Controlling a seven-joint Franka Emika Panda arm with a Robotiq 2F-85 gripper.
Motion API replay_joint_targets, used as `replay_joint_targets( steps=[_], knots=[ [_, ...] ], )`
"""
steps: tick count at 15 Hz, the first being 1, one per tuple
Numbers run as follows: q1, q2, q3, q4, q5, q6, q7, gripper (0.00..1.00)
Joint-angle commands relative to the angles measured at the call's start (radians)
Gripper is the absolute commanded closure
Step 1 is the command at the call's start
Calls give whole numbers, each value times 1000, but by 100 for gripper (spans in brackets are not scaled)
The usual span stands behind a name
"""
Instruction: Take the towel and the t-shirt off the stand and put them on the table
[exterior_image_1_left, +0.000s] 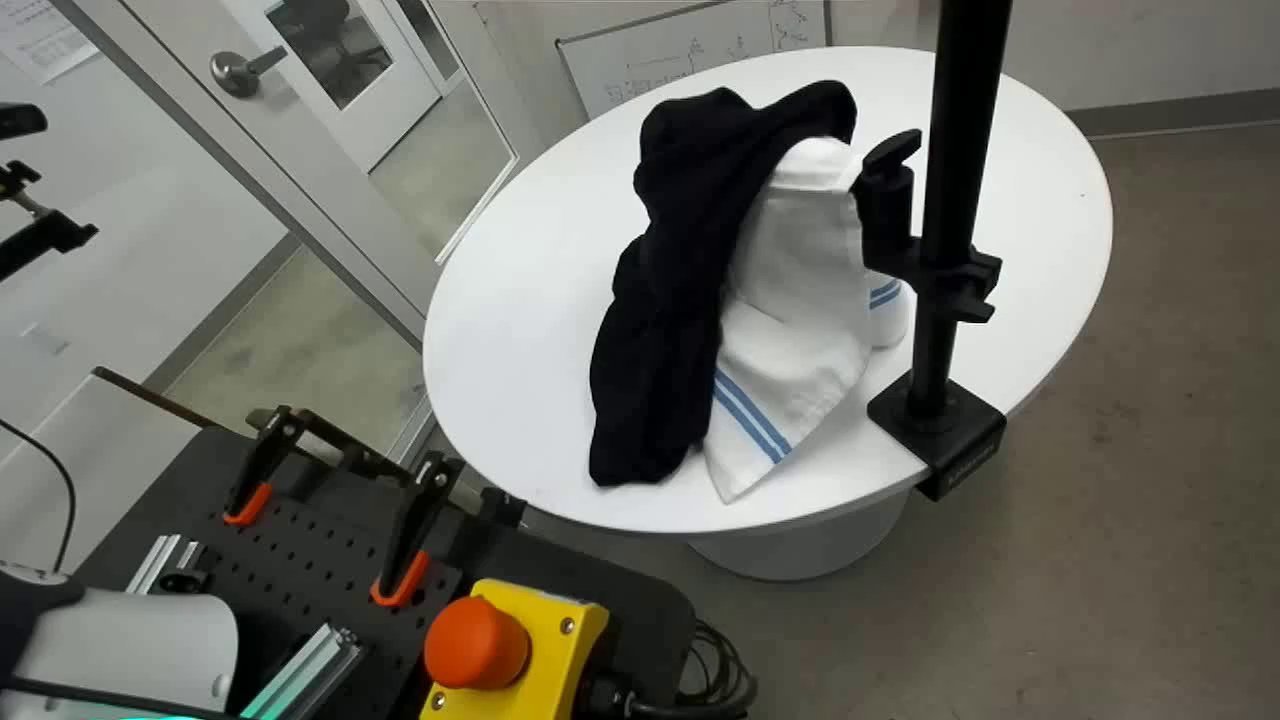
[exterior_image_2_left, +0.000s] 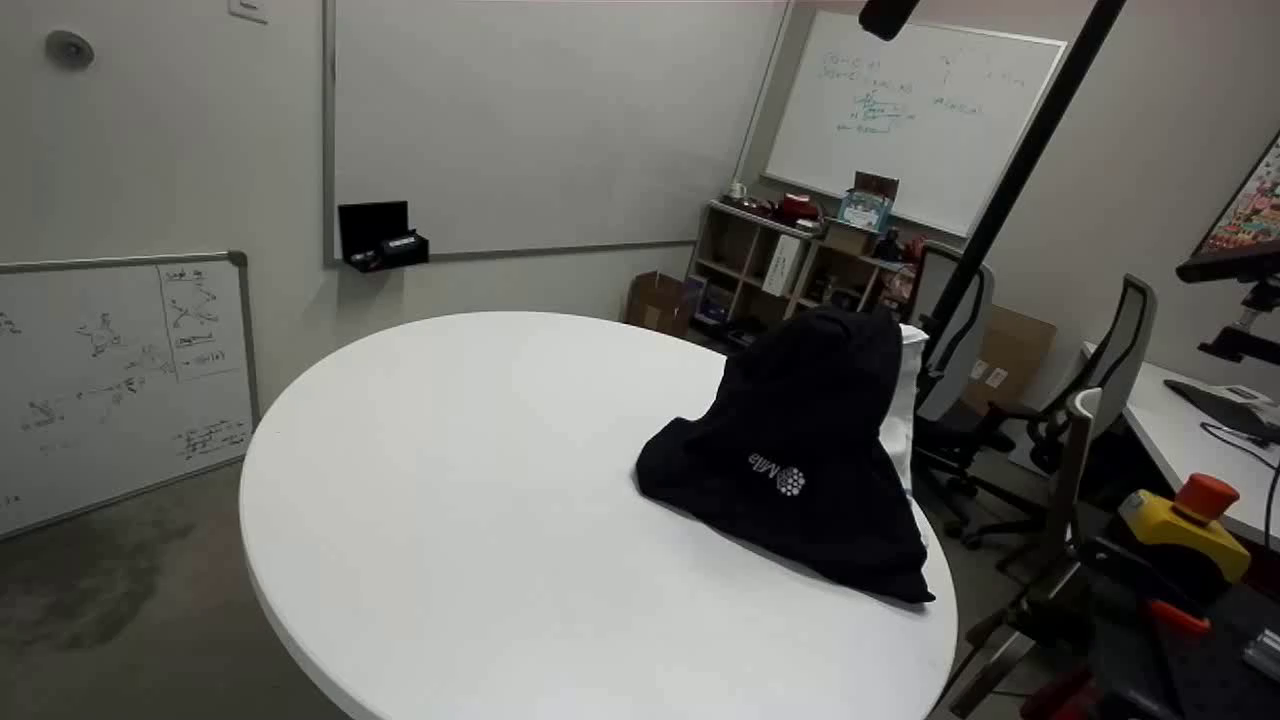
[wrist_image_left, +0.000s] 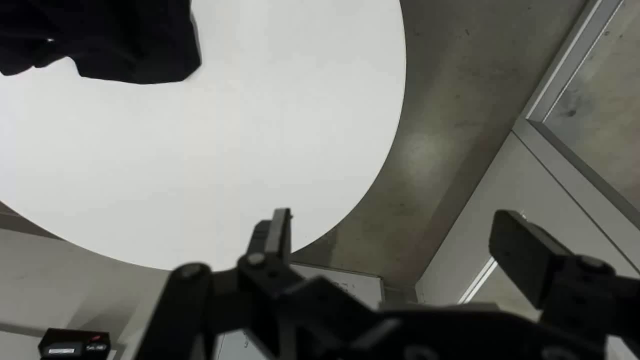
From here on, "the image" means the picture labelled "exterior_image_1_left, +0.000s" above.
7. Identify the thin black cable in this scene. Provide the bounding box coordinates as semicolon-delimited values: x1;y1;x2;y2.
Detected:
0;415;79;576

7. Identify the small black device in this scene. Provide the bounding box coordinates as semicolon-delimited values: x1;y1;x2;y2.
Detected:
0;99;53;145

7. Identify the white door with window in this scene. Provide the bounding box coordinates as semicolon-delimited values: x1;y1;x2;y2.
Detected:
122;0;451;184

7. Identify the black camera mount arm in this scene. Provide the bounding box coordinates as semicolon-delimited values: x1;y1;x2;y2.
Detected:
0;157;99;286

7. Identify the black t-shirt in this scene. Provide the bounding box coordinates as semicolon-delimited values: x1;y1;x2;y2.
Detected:
583;75;860;492

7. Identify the black perforated mounting board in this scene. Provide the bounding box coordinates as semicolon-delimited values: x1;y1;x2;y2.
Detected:
72;426;705;720

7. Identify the white table pedestal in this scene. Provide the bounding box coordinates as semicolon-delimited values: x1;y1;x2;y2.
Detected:
684;492;910;585

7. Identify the black clamp-on stand with arm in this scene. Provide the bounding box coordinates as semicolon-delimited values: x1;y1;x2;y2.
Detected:
851;0;1015;503

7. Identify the short aluminium extrusion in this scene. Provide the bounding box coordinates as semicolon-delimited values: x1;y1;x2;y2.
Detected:
121;531;212;599

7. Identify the black clamp with orange handle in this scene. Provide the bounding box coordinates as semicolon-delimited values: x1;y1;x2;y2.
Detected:
215;404;335;531
368;454;469;616

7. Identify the grey wall baseboard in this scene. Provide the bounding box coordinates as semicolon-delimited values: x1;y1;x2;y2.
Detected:
1064;87;1280;142

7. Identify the brown wooden stick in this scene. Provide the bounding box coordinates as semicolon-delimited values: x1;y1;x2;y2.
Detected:
90;366;252;435

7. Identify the black coiled cable bundle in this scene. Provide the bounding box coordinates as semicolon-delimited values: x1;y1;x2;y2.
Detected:
583;622;758;720

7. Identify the orange emergency stop button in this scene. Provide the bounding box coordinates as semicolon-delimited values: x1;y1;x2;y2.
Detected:
415;576;613;720

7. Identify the silver door handle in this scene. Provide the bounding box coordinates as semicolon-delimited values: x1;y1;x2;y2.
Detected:
209;45;291;99

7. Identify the grey door frame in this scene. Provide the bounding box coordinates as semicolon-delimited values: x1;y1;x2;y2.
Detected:
53;0;445;344

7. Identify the dark poster on door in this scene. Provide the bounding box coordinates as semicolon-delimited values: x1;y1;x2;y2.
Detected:
259;0;394;114

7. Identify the white towel with blue stripes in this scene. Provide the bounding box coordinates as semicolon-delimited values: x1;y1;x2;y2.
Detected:
698;133;916;507

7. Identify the white paper sheet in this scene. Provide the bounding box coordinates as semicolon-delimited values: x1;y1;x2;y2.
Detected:
0;0;99;87

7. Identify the long aluminium extrusion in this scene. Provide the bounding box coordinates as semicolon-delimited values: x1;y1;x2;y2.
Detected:
234;622;368;720

